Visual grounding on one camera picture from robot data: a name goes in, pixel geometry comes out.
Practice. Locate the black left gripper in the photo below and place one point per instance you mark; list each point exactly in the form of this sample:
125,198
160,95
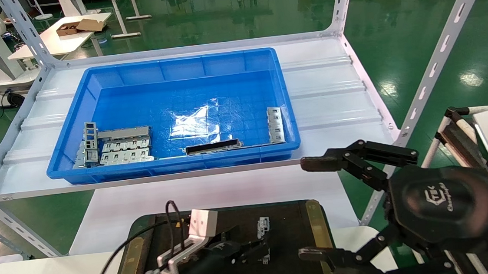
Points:
210,266

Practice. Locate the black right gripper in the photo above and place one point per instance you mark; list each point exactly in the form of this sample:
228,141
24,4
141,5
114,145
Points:
443,204

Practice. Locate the grey perforated metal channel part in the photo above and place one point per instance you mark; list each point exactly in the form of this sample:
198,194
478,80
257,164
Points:
263,227

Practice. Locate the black container tray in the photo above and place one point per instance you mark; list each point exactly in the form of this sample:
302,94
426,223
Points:
291,233

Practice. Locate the metal channel part black inside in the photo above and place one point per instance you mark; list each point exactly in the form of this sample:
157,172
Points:
212,147

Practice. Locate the grey slotted metal plate part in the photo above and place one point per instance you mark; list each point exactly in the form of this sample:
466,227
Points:
126,156
125,145

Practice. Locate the grey long metal cover part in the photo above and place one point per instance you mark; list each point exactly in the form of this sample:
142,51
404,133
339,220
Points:
124,132

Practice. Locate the white metal shelf rack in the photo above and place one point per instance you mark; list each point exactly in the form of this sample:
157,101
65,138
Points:
332,91

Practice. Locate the clear plastic sheet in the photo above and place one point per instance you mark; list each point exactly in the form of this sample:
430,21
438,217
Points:
193,122

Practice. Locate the blue plastic bin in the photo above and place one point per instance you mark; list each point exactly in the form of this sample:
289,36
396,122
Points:
158,100

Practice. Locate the white desk with legs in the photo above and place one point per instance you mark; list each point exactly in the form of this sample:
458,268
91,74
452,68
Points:
118,12

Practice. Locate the open cardboard box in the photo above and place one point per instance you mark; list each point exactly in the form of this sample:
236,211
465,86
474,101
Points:
78,26

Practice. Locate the white work table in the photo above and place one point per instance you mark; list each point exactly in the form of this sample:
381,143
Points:
58,40

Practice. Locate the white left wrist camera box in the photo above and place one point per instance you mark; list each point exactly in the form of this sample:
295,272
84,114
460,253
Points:
203,224

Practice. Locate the black and white cart frame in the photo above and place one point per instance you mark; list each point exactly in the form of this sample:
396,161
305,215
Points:
455,137

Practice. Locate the grey slotted metal bracket part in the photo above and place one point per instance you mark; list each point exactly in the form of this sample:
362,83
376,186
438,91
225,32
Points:
275,126

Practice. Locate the flat grey metal bracket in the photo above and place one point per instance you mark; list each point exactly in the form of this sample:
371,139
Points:
80,158

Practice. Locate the grey metal frame part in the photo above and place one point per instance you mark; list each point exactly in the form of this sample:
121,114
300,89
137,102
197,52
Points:
91,140

